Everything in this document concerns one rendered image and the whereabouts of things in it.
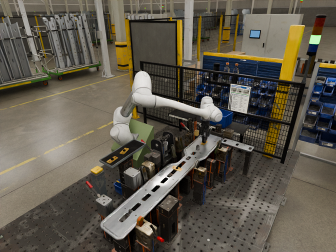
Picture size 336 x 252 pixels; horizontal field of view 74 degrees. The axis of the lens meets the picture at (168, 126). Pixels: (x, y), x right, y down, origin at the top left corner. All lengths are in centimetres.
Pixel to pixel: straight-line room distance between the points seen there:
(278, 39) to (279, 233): 641
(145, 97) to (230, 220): 114
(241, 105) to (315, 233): 157
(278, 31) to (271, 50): 59
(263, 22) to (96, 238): 767
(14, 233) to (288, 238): 250
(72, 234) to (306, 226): 238
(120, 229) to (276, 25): 760
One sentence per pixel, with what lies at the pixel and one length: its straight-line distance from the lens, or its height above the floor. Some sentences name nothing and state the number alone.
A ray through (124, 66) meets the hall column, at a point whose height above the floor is 17.
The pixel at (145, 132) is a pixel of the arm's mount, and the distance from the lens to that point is 234.
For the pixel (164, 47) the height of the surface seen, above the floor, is 156.
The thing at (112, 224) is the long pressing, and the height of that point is 100.
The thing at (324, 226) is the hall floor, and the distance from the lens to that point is 318.
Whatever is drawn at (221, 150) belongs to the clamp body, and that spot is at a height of 104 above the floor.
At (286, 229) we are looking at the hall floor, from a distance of 296.
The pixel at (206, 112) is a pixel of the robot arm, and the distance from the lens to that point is 180.
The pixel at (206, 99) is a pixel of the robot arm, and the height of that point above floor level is 146.
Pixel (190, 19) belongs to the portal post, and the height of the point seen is 194.
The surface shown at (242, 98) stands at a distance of 245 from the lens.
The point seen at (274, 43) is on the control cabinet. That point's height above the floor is 117.
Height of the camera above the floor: 212
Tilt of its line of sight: 27 degrees down
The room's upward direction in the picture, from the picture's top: 1 degrees counter-clockwise
